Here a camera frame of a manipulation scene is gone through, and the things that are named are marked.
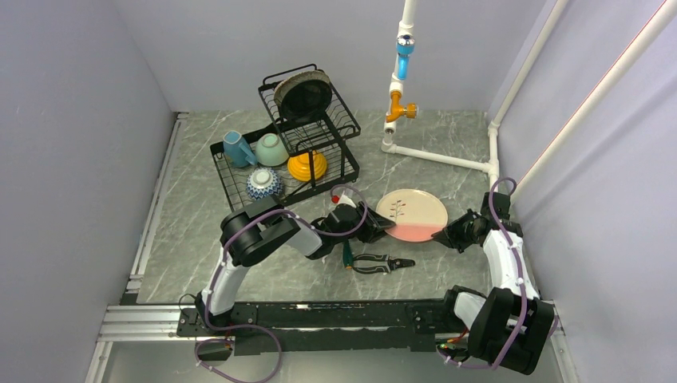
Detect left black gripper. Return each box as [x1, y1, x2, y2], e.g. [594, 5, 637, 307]
[333, 201, 396, 245]

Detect pink rimmed ceramic plate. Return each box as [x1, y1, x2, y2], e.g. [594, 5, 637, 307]
[375, 189, 449, 243]

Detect yellow ribbed ceramic bowl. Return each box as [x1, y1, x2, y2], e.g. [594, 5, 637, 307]
[287, 151, 328, 182]

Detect red patterned ceramic bowl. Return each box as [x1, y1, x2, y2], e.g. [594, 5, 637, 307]
[246, 168, 284, 199]

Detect mint green ceramic bowl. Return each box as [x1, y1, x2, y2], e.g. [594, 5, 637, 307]
[255, 133, 289, 167]

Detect black ceramic plate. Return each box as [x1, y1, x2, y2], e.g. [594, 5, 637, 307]
[274, 79, 332, 122]

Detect blue floral ceramic mug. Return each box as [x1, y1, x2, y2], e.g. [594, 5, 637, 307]
[223, 130, 258, 168]

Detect speckled grey ceramic plate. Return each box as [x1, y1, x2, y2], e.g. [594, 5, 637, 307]
[274, 69, 331, 106]

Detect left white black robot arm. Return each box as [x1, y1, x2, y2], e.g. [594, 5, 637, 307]
[195, 193, 396, 335]

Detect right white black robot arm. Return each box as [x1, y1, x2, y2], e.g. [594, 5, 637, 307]
[432, 191, 556, 375]

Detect black grey pliers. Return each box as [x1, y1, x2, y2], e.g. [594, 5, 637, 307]
[352, 254, 416, 274]

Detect orange pipe valve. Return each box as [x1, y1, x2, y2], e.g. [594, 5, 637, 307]
[385, 89, 418, 124]

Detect blue cylinder on pipe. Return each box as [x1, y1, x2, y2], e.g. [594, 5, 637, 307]
[396, 34, 415, 81]

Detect white tall pole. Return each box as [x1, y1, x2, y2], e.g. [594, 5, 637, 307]
[513, 0, 676, 199]

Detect green handled screwdriver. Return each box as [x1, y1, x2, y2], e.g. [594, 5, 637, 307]
[342, 241, 354, 270]

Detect white PVC pipe frame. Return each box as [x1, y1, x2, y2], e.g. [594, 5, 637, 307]
[380, 0, 569, 188]

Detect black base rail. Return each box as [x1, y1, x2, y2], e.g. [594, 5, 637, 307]
[176, 298, 466, 356]

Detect black wire dish rack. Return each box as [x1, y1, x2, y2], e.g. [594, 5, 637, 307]
[243, 64, 361, 206]

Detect aluminium side rail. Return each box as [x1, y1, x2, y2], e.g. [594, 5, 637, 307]
[85, 112, 189, 382]

